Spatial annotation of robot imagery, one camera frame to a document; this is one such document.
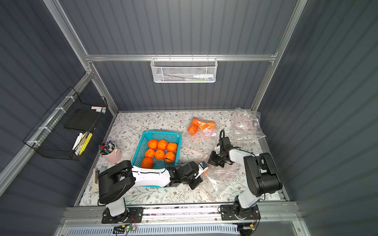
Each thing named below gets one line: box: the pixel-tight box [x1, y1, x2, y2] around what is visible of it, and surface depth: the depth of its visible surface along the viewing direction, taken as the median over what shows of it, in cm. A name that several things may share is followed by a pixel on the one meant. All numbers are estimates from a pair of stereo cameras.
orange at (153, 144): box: [147, 139, 158, 150], surface depth 96 cm
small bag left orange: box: [188, 123, 198, 136], surface depth 104 cm
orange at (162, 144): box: [157, 139, 168, 151], surface depth 96 cm
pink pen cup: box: [97, 140, 123, 164], surface depth 88 cm
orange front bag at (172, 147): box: [166, 142, 178, 153], surface depth 95 cm
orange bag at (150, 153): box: [144, 148, 156, 159], surface depth 93 cm
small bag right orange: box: [206, 120, 216, 130], surface depth 107 cm
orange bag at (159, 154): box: [154, 148, 165, 161], surface depth 93 cm
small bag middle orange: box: [191, 118, 208, 130], surface depth 107 cm
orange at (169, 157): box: [163, 151, 176, 163], surface depth 91 cm
